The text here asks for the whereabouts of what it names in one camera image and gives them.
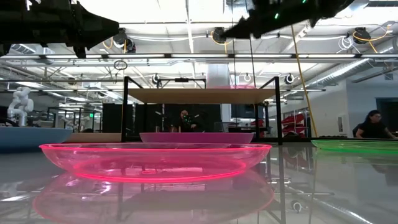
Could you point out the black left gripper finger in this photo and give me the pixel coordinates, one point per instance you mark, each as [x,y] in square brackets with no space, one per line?
[96,35]
[99,23]

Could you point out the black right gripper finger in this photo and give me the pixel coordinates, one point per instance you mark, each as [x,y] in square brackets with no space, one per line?
[237,30]

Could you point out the tan plastic plate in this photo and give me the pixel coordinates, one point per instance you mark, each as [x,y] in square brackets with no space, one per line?
[93,137]

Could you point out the magenta plastic plate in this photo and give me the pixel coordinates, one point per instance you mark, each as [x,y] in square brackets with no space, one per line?
[196,137]

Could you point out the pink transparent plastic plate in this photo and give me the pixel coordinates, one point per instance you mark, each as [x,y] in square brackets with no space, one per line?
[155,161]

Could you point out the green transparent plastic plate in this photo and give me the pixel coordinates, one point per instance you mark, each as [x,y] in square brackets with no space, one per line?
[357,146]

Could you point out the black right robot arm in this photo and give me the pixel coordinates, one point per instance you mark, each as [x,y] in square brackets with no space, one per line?
[332,7]

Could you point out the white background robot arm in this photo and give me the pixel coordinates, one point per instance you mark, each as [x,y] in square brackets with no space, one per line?
[20,105]

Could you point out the person behind shelf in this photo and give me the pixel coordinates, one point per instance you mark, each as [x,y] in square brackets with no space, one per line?
[186,121]

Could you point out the red storage bin rack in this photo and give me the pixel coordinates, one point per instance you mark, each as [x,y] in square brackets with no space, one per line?
[293,123]

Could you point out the blue bowl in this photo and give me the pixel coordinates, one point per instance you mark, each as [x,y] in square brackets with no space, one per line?
[31,138]

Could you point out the person at desk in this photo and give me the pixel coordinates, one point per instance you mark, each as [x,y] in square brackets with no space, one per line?
[373,127]

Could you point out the black frame wooden shelf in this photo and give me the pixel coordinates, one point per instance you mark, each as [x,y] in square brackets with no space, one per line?
[202,96]

